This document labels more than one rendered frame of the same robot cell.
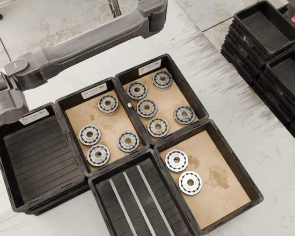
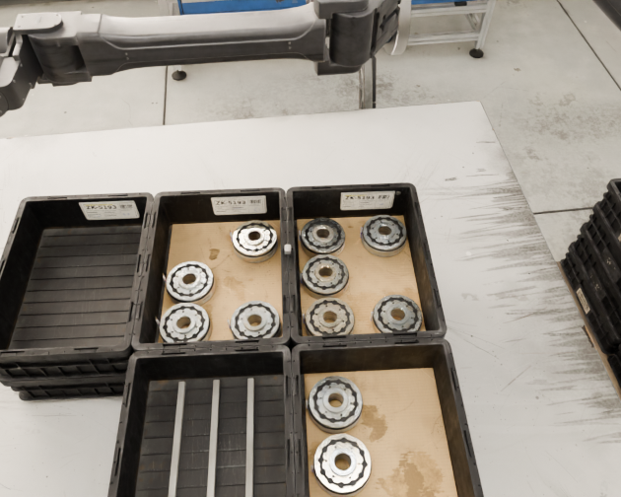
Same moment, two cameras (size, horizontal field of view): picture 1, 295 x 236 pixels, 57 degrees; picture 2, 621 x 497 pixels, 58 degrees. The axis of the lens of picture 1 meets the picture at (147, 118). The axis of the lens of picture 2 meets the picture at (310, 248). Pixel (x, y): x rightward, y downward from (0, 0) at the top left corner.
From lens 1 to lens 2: 31 cm
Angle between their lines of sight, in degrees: 18
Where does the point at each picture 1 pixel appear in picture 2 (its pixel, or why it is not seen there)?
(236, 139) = (506, 428)
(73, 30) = not seen: hidden behind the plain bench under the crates
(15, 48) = not seen: hidden behind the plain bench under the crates
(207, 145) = (421, 400)
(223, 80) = (527, 293)
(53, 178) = (82, 333)
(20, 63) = (47, 19)
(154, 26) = (341, 50)
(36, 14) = (241, 89)
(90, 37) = (199, 22)
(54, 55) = (115, 29)
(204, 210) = not seen: outside the picture
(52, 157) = (102, 296)
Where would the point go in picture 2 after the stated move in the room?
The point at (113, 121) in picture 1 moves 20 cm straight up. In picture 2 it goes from (247, 276) to (239, 220)
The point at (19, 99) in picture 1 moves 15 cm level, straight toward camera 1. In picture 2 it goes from (8, 75) to (16, 160)
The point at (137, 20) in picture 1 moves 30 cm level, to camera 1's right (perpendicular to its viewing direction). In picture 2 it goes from (303, 20) to (540, 82)
